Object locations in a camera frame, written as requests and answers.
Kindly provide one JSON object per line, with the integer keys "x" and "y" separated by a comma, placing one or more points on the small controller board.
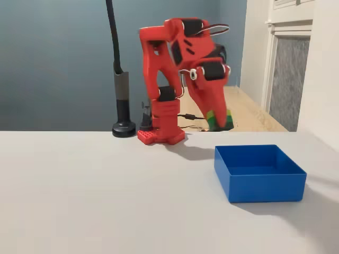
{"x": 204, "y": 129}

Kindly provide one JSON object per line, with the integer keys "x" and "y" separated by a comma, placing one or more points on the light wooden table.
{"x": 251, "y": 111}

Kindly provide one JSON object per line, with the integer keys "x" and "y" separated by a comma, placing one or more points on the black gooseneck camera stand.
{"x": 121, "y": 105}

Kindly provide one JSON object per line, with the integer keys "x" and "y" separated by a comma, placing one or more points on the blue plastic bin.
{"x": 265, "y": 185}

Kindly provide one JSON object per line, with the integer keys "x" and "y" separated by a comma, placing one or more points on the black table clamp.
{"x": 146, "y": 119}

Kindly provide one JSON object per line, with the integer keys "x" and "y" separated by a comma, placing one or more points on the dark folded chair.
{"x": 222, "y": 51}

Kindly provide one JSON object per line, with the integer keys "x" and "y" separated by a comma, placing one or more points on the red robot arm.
{"x": 159, "y": 74}

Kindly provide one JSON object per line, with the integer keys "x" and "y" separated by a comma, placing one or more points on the green lego block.
{"x": 212, "y": 120}

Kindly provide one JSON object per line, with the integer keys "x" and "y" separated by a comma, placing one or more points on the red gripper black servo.
{"x": 214, "y": 72}

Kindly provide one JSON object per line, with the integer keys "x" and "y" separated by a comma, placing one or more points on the white framed frosted window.
{"x": 288, "y": 79}

